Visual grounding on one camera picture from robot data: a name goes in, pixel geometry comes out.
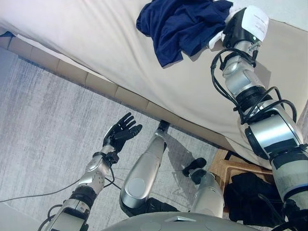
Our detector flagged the thin grey floor cable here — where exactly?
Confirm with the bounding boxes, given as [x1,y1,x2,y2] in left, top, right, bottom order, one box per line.
[0,177,126,203]

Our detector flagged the black garment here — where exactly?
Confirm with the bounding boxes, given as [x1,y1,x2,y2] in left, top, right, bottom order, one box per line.
[223,172,288,226]

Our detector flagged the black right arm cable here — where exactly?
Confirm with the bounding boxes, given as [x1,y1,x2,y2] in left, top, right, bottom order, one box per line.
[210,48,298,125]

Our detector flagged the silver right robot leg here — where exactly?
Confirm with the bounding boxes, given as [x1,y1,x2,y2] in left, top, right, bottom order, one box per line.
[182,157,226,219]

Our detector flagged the silver left robot leg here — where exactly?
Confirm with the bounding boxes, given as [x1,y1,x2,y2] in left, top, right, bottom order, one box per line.
[119,120,170,215]

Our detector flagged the silver robot leg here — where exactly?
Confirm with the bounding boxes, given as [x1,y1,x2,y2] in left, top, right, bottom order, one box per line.
[182,157,226,219]
[119,120,170,215]

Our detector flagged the large grey striped rug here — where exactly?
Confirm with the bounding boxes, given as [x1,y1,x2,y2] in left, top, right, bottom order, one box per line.
[0,47,308,231]

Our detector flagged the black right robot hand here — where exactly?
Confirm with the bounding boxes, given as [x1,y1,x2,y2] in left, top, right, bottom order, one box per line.
[222,5,270,49]

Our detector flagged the brown wicker laundry basket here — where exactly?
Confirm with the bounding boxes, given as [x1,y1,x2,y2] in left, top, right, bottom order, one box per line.
[208,148,286,217]

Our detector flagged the white garment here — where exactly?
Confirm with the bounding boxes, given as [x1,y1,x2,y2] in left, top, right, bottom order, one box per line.
[208,1,243,50]

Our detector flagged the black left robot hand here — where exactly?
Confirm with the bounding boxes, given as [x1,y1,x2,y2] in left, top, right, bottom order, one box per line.
[102,112,143,154]

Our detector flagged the grey robot torso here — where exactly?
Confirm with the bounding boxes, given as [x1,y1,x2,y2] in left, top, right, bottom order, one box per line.
[101,211,265,231]

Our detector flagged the navy blue garment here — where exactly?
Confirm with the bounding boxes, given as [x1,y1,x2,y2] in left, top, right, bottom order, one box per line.
[136,0,234,67]

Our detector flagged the bed with white grey bedding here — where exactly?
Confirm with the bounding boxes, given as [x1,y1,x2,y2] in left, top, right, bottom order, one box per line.
[0,0,308,169]

